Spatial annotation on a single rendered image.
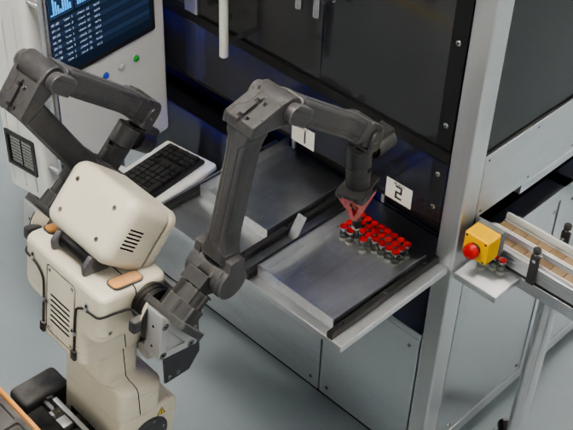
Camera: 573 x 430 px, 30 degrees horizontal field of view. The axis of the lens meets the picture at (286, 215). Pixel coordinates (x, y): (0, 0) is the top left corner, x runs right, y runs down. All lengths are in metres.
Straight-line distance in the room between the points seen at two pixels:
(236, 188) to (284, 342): 1.53
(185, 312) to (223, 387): 1.50
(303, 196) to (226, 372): 0.92
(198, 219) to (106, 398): 0.63
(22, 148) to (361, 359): 1.15
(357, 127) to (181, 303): 0.52
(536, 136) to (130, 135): 1.02
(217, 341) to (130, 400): 1.36
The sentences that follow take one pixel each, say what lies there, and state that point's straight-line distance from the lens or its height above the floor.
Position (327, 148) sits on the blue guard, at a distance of 2.86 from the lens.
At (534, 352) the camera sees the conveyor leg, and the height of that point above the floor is 0.63.
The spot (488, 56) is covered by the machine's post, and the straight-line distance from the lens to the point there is 2.38.
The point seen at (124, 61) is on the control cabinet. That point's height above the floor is 1.12.
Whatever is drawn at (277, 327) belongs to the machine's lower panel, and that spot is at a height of 0.23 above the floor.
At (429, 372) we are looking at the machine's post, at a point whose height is 0.49.
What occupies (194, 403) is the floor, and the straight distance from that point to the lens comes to 3.55.
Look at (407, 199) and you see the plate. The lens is 2.72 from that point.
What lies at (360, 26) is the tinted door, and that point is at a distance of 2.62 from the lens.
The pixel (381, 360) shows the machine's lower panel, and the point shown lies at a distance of 3.14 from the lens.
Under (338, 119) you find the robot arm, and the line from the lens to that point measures 2.16.
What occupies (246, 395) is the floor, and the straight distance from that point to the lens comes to 3.57.
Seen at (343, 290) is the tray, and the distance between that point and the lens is 2.65.
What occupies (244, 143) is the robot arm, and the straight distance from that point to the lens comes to 1.94.
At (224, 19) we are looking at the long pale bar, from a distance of 2.86.
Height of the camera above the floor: 2.69
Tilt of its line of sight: 39 degrees down
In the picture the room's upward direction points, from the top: 2 degrees clockwise
